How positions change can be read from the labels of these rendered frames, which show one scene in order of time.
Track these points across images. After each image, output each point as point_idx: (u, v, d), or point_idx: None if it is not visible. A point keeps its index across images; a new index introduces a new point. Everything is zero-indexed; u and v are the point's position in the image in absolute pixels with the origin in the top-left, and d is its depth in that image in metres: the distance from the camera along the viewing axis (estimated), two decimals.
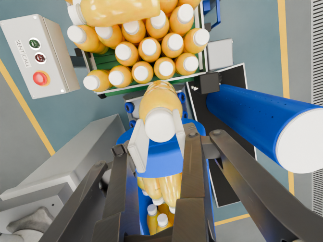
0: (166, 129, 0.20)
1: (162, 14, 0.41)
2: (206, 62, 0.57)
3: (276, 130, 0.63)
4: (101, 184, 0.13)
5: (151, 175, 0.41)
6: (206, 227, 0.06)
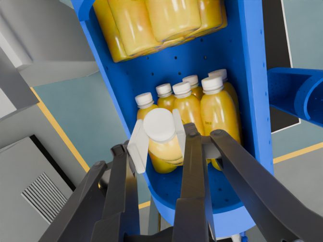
0: (164, 123, 0.19)
1: None
2: None
3: None
4: (100, 184, 0.13)
5: None
6: (206, 227, 0.06)
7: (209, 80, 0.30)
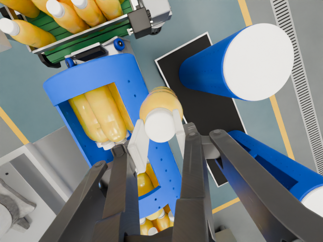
0: (153, 231, 0.66)
1: None
2: (131, 0, 0.57)
3: (220, 58, 0.62)
4: (101, 184, 0.13)
5: (69, 94, 0.40)
6: (206, 227, 0.06)
7: (171, 217, 0.65)
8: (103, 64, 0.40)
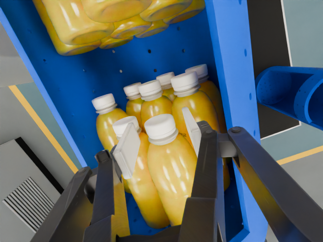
0: (127, 120, 0.25)
1: None
2: None
3: None
4: (85, 190, 0.13)
5: None
6: (216, 230, 0.06)
7: (180, 78, 0.22)
8: None
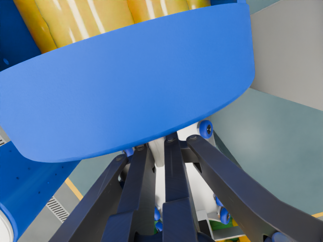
0: None
1: None
2: None
3: (20, 225, 0.44)
4: (121, 177, 0.13)
5: (141, 43, 0.08)
6: (194, 225, 0.06)
7: None
8: (23, 147, 0.12)
